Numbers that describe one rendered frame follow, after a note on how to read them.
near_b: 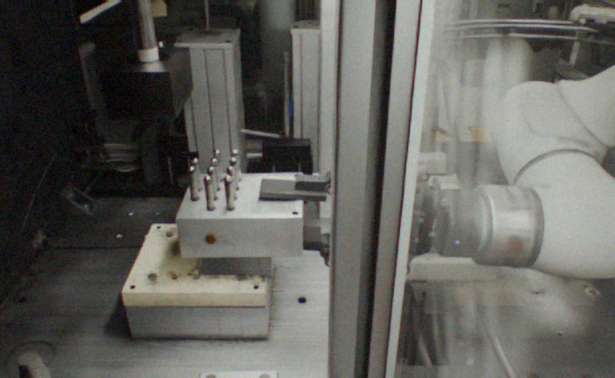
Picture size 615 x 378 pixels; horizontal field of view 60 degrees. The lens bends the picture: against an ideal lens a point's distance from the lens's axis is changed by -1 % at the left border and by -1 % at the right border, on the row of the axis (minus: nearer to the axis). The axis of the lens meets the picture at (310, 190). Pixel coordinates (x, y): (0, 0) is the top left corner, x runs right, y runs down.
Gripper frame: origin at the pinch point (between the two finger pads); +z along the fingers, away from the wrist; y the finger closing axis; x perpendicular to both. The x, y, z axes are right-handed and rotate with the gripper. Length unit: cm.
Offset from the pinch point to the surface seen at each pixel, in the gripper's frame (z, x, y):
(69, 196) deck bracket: 33.4, -20.0, -12.1
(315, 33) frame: -2.0, -27.7, 13.0
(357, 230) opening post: -4.2, 22.9, 13.4
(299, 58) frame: 0.0, -28.0, 9.1
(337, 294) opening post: -3.5, 23.0, 8.4
